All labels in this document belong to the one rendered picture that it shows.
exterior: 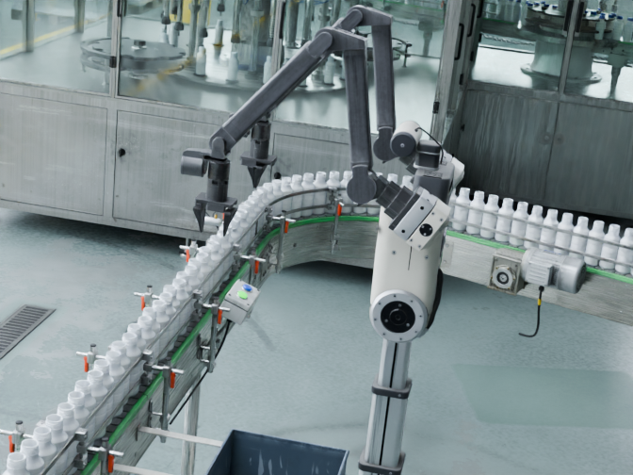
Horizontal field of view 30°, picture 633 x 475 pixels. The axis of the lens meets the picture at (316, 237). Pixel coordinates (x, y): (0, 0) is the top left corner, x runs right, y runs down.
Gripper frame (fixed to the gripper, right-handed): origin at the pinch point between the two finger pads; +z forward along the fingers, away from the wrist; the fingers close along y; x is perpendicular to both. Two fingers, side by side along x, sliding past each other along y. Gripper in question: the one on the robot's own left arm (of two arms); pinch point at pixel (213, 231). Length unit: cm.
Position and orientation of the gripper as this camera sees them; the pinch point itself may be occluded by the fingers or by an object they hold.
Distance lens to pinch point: 315.9
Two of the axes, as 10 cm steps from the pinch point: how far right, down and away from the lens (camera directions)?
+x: 2.0, -3.0, 9.3
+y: 9.7, 1.8, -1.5
